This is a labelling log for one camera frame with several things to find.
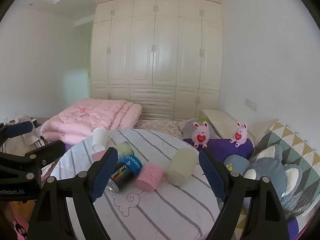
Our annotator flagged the pale green cup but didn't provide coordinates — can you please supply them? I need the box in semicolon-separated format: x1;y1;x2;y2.
165;147;199;187

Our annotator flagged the white cup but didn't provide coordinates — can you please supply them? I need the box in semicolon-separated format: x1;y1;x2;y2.
91;127;109;153

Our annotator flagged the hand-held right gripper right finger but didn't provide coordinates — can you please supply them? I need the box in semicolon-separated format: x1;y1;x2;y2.
199;149;288;240

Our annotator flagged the cream wardrobe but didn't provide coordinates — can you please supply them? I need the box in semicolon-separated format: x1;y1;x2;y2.
89;0;224;121

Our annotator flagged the pink bunny plush toy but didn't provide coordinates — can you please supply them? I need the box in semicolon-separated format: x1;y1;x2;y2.
191;120;211;149
230;122;249;148

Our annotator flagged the blue-grey paw print cushion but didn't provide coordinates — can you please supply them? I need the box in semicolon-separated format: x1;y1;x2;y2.
222;154;251;177

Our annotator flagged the purple cushion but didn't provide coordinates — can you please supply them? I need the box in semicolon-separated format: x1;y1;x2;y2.
182;137;254;167

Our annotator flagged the striped round tablecloth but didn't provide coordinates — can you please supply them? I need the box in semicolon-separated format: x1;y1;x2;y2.
50;129;226;240

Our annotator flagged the patchwork triangle quilt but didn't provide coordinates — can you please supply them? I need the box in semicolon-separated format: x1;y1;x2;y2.
250;121;320;214

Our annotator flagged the small pink cup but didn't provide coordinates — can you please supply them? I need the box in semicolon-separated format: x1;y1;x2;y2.
91;150;108;162

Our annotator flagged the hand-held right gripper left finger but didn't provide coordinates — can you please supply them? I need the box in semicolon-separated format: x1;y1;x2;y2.
26;147;119;240

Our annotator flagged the pink folded quilt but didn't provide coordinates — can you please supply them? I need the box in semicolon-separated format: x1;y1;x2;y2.
40;99;143;144

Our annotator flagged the grey plush toy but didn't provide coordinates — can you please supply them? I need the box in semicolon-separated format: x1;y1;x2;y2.
243;144;320;218

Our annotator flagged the white pillow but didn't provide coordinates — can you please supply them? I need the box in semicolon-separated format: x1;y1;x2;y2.
202;109;279;143

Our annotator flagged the blue and black canister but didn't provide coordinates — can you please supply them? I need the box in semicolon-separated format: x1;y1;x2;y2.
107;154;143;194

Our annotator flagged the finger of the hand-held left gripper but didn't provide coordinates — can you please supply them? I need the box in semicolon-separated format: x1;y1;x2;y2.
0;140;67;178
0;120;35;147

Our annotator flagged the heart pattern bed sheet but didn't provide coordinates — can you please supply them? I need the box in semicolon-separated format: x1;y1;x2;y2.
135;119;187;141

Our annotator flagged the beige clothes pile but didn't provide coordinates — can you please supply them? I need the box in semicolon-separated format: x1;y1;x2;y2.
2;114;47;153

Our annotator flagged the small green cup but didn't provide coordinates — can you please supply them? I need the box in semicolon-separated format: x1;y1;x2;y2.
116;141;134;157

